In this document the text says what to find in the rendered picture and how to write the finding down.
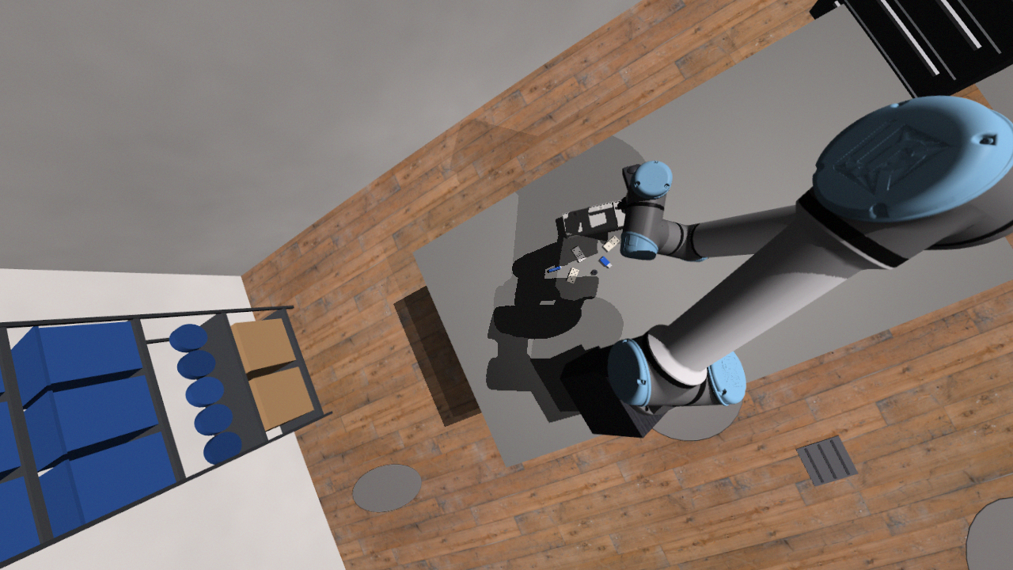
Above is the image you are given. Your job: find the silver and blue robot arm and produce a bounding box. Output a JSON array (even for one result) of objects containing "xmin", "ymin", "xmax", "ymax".
[{"xmin": 607, "ymin": 96, "xmax": 1013, "ymax": 416}]

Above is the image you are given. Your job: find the white rack of bins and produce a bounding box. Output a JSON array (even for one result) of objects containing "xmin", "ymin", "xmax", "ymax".
[{"xmin": 563, "ymin": 200, "xmax": 625, "ymax": 239}]

